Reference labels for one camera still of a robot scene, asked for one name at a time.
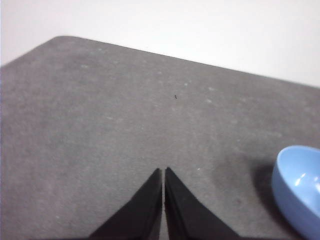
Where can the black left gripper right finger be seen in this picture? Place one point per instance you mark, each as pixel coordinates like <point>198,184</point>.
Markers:
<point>185,220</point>

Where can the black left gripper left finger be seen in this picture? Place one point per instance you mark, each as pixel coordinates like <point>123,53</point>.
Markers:
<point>140,217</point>

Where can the blue bowl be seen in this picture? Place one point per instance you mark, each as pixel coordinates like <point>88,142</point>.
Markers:
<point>297,190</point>

